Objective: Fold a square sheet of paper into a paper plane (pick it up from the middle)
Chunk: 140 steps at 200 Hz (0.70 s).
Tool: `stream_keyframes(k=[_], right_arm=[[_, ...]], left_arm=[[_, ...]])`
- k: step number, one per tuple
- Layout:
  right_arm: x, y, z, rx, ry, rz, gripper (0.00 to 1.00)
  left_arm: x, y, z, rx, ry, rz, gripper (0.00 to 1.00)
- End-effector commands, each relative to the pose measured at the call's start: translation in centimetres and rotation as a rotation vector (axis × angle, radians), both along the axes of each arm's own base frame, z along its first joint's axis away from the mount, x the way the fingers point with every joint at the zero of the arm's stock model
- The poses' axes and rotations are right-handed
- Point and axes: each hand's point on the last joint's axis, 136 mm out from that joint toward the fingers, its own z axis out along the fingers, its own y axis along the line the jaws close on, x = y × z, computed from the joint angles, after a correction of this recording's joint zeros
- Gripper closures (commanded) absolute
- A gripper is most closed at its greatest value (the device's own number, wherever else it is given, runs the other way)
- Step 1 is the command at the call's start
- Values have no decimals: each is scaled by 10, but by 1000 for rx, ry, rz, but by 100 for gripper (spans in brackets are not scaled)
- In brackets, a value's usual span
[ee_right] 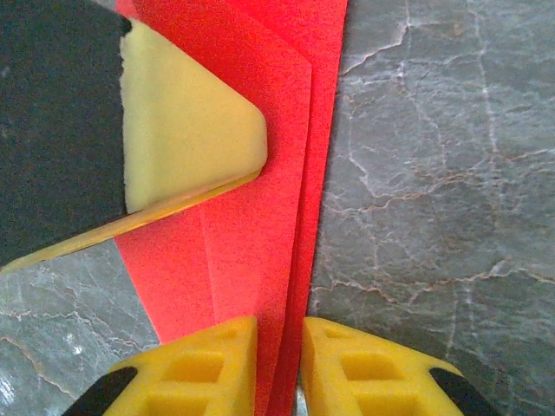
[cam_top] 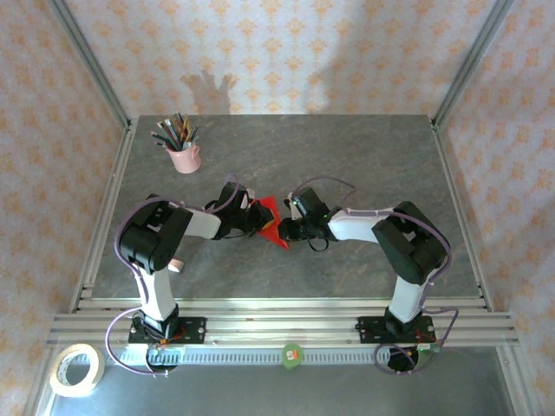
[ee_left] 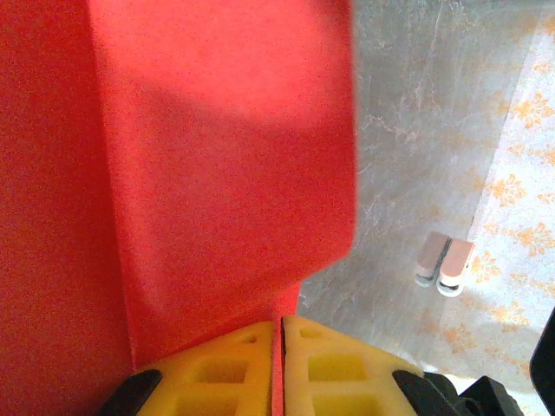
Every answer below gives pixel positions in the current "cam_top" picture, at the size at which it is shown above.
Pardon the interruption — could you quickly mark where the red square paper sheet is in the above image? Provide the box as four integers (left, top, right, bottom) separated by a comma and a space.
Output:
252, 195, 291, 251

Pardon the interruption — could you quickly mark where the pink mug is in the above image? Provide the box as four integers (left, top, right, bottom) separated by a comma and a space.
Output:
166, 142, 203, 175

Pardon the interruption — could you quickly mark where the grey pencil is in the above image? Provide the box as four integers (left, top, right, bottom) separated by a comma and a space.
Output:
156, 120, 180, 149

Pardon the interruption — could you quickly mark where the cream masking tape roll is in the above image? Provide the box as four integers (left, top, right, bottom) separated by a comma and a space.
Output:
49, 342, 106, 398

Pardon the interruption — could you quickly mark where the narrow aluminium frame rail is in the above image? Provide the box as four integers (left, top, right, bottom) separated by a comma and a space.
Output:
71, 296, 493, 314

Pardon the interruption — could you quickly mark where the wide aluminium frame rail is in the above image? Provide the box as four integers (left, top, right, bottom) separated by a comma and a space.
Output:
45, 311, 521, 348

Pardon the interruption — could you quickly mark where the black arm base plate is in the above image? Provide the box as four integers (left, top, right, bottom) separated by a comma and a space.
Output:
356, 315, 436, 346
127, 316, 208, 346

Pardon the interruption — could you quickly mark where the grey slotted cable duct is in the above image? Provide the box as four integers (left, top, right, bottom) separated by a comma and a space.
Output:
119, 348, 394, 366

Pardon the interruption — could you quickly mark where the aluminium side rail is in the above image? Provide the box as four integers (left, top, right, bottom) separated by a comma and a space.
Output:
69, 116, 140, 312
428, 116, 495, 312

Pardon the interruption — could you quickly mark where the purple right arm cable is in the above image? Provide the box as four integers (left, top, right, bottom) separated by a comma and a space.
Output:
294, 175, 460, 376

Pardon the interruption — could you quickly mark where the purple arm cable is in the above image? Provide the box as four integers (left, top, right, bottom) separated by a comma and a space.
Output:
105, 173, 242, 376
294, 175, 460, 376

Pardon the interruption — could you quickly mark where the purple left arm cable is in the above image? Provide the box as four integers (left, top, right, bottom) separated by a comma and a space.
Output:
105, 173, 242, 376

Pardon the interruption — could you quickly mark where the aluminium frame post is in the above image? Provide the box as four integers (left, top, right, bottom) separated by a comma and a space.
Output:
430, 0, 518, 130
45, 0, 134, 131

